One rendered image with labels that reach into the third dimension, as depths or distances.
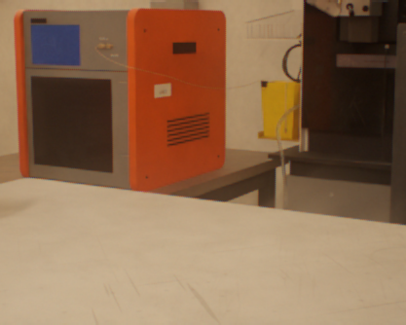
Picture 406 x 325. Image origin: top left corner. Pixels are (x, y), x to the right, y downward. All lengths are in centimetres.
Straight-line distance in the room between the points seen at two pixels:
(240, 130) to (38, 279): 305
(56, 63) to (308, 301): 144
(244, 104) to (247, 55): 22
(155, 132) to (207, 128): 25
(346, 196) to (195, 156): 43
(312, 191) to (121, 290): 163
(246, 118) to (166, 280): 302
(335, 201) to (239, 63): 156
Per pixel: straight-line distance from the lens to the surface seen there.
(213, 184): 203
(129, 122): 183
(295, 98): 231
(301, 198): 223
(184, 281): 63
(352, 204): 218
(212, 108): 212
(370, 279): 65
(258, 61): 359
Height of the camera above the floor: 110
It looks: 10 degrees down
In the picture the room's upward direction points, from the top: straight up
